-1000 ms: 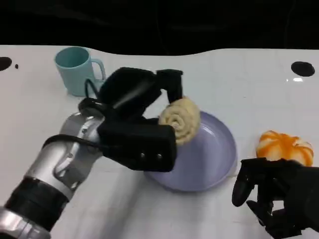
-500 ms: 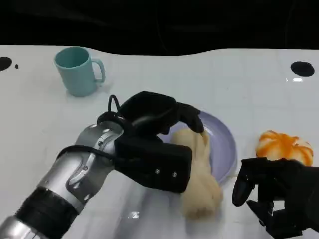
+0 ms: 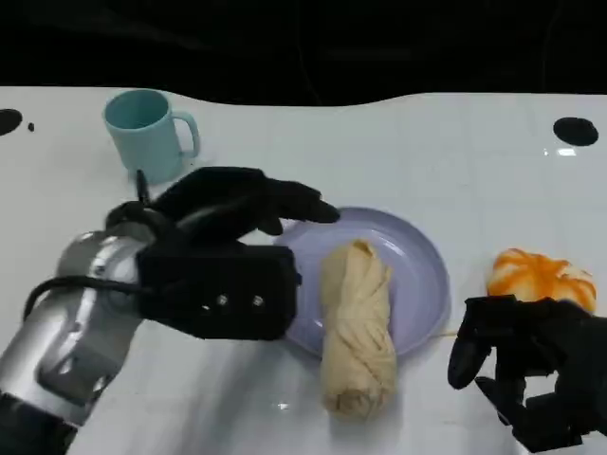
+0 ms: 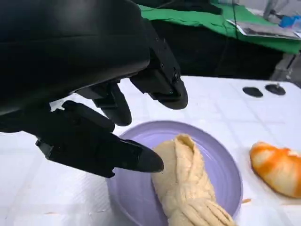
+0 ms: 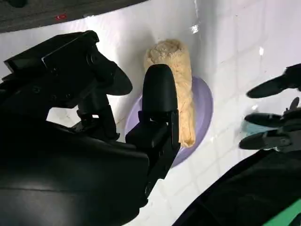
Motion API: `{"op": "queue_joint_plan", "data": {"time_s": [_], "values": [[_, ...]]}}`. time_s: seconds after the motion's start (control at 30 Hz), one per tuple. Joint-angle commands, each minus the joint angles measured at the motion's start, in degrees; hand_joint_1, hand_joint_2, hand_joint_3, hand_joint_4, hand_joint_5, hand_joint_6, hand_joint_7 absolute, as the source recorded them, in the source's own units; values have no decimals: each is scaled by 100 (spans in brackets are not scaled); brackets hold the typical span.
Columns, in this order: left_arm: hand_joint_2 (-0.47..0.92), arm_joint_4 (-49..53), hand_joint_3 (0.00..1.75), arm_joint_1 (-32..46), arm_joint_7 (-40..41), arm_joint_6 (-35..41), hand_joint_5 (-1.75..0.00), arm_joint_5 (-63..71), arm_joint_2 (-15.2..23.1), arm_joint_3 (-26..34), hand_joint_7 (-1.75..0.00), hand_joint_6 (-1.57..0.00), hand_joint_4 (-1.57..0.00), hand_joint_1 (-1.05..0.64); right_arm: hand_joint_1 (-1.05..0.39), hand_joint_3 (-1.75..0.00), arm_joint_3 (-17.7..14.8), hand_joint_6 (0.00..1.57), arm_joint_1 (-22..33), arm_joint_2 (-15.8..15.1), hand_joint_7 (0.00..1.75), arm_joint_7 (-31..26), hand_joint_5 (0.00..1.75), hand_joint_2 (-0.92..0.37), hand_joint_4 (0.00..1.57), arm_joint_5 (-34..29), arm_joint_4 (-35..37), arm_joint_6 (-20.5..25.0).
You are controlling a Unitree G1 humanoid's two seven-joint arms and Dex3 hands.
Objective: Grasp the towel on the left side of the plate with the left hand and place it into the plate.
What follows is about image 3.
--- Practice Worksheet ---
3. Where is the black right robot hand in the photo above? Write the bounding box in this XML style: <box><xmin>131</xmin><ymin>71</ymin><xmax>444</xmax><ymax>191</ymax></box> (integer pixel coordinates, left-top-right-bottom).
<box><xmin>448</xmin><ymin>294</ymin><xmax>607</xmax><ymax>454</ymax></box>

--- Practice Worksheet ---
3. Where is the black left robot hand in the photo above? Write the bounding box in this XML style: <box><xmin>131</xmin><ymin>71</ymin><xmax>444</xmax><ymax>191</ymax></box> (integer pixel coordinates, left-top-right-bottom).
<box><xmin>106</xmin><ymin>165</ymin><xmax>341</xmax><ymax>247</ymax></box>

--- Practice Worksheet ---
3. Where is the beige towel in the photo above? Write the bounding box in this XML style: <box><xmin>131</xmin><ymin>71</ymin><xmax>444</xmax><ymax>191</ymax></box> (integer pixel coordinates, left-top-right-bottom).
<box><xmin>319</xmin><ymin>239</ymin><xmax>397</xmax><ymax>421</ymax></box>

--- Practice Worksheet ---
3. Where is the orange and white bread roll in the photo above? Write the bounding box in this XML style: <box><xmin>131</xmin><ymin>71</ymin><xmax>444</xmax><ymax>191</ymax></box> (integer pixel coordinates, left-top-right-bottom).
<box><xmin>487</xmin><ymin>246</ymin><xmax>598</xmax><ymax>314</ymax></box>

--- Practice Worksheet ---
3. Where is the pale green mug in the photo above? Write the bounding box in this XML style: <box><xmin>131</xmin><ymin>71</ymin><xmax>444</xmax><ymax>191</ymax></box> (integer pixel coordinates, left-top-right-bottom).
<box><xmin>102</xmin><ymin>88</ymin><xmax>201</xmax><ymax>185</ymax></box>

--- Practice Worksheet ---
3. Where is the lilac plate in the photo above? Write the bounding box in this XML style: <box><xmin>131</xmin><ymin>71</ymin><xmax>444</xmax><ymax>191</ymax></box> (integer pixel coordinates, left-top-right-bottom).
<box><xmin>272</xmin><ymin>206</ymin><xmax>451</xmax><ymax>359</ymax></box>

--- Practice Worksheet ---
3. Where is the round black table grommet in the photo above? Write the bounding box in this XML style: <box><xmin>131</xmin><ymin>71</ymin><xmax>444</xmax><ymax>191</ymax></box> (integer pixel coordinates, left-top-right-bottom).
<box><xmin>0</xmin><ymin>108</ymin><xmax>24</xmax><ymax>138</ymax></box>
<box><xmin>552</xmin><ymin>117</ymin><xmax>599</xmax><ymax>146</ymax></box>

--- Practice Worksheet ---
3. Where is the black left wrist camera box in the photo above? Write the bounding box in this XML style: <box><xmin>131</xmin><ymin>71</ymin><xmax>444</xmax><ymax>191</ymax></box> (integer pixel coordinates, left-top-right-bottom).
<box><xmin>136</xmin><ymin>240</ymin><xmax>304</xmax><ymax>342</ymax></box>

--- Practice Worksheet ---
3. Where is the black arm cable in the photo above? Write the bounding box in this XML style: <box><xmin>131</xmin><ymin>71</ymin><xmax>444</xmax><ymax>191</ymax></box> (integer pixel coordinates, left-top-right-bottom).
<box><xmin>23</xmin><ymin>277</ymin><xmax>146</xmax><ymax>326</ymax></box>

